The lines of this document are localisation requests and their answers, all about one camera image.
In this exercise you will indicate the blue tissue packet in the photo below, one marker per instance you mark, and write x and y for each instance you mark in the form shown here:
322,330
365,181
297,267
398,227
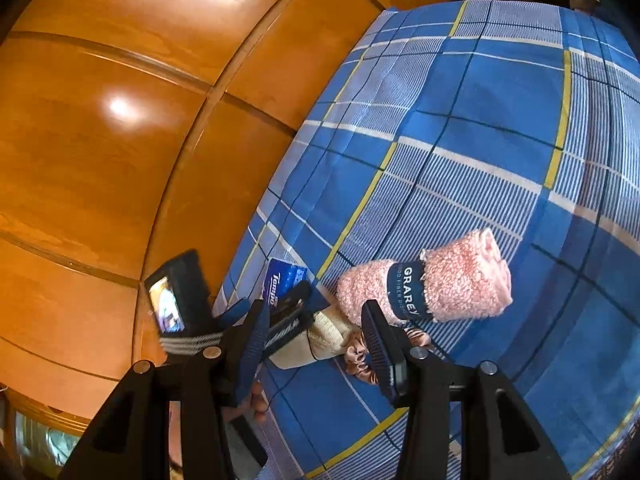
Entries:
282,275

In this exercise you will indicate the pink towel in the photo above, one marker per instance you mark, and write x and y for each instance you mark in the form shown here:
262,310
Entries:
460,280

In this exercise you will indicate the pink satin scrunchie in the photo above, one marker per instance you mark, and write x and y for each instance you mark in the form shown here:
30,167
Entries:
355,362

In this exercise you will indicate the wooden wardrobe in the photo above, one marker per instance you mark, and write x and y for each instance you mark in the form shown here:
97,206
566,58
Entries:
125,160

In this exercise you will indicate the person's left hand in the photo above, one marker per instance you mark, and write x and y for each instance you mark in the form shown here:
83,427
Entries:
250,400

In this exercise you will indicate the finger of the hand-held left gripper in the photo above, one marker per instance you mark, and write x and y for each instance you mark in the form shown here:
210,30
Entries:
292,300
282,335

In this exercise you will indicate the blue plaid bedsheet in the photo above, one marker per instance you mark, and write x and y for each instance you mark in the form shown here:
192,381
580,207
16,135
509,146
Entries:
475,135

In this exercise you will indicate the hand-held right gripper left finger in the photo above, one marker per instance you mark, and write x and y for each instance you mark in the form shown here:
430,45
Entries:
250,350

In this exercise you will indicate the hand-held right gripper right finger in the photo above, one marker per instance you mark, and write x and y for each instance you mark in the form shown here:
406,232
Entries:
377,350

